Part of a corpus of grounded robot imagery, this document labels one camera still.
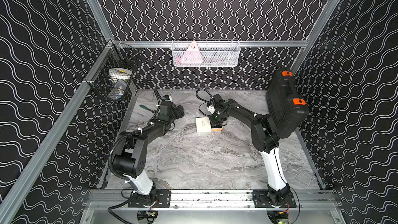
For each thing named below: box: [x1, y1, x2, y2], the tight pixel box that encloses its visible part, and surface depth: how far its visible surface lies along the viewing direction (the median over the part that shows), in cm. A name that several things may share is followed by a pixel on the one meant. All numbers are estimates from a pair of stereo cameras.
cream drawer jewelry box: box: [195, 116, 224, 133], surface depth 100 cm
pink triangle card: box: [180, 40, 203, 64], surface depth 92 cm
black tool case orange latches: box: [266, 67, 310, 139], surface depth 86 cm
